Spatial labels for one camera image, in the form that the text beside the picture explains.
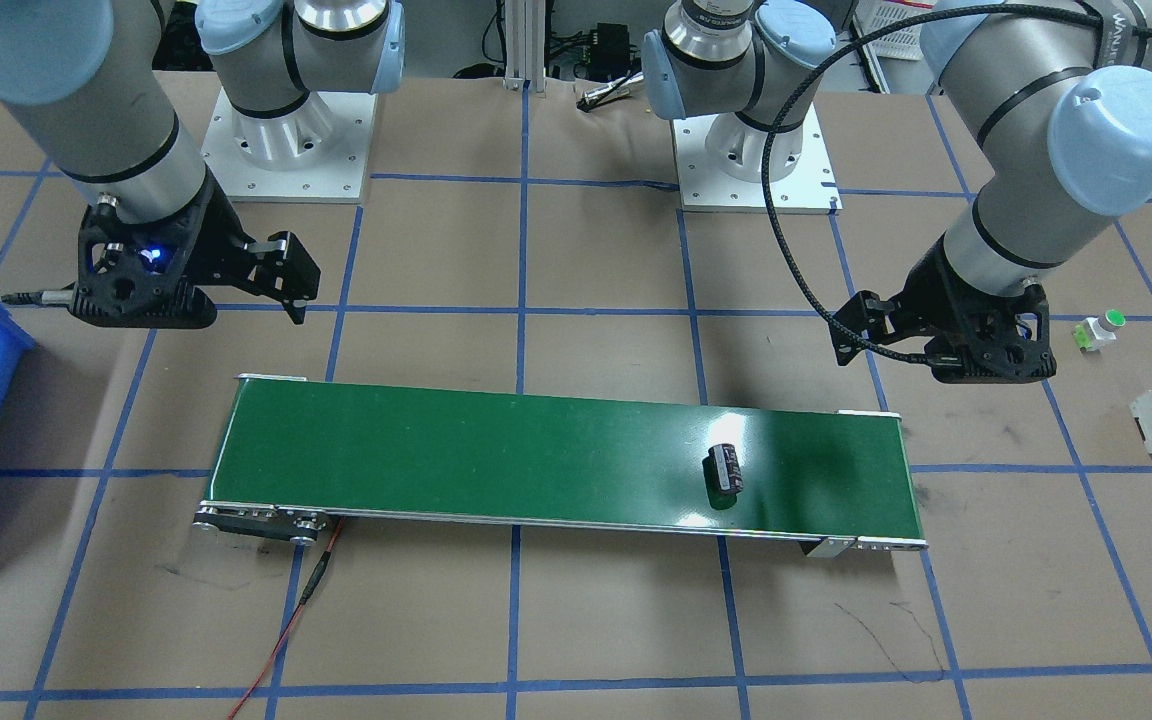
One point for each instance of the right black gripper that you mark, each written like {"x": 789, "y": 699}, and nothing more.
{"x": 217, "y": 237}

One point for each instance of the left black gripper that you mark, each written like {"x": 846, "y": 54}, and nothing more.
{"x": 929, "y": 285}

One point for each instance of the black cylindrical capacitor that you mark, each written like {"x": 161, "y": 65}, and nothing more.
{"x": 724, "y": 472}

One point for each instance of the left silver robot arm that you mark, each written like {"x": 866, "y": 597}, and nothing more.
{"x": 1058, "y": 97}

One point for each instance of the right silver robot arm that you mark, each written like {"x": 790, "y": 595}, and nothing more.
{"x": 77, "y": 77}

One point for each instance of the green conveyor belt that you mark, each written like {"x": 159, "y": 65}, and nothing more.
{"x": 295, "y": 454}

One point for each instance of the green push button switch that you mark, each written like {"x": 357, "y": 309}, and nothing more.
{"x": 1093, "y": 333}

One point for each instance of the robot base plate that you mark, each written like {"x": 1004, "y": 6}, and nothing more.
{"x": 719, "y": 163}
{"x": 318, "y": 153}

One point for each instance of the aluminium frame post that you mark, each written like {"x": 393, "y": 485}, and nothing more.
{"x": 526, "y": 45}

